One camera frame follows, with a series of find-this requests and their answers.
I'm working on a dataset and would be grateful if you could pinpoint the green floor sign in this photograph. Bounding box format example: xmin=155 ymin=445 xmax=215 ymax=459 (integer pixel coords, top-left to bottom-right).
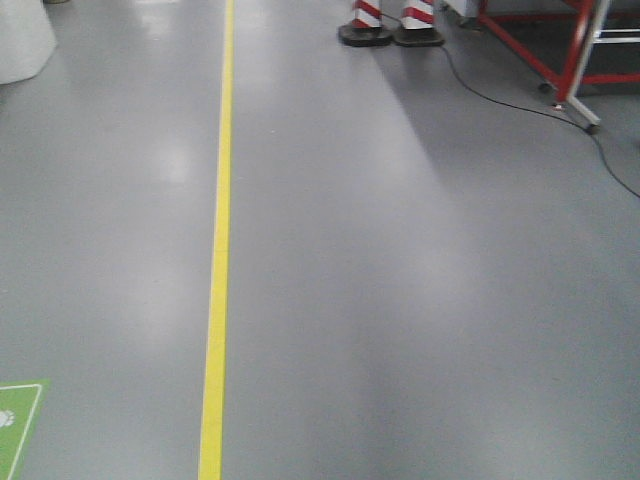
xmin=1 ymin=379 xmax=50 ymax=480

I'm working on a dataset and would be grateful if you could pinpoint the black floor cable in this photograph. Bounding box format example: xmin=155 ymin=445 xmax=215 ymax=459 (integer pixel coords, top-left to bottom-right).
xmin=379 ymin=12 xmax=640 ymax=199

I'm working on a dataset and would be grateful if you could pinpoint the red metal cart frame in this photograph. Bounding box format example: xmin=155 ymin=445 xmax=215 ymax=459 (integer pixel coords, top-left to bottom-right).
xmin=477 ymin=1 xmax=639 ymax=135

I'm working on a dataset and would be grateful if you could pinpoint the red white traffic cone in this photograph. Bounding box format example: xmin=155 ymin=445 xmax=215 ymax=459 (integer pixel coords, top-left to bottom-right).
xmin=337 ymin=0 xmax=392 ymax=47

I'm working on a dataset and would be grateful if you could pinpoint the white bag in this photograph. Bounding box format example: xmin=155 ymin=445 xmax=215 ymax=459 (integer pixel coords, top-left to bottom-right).
xmin=1 ymin=0 xmax=57 ymax=85

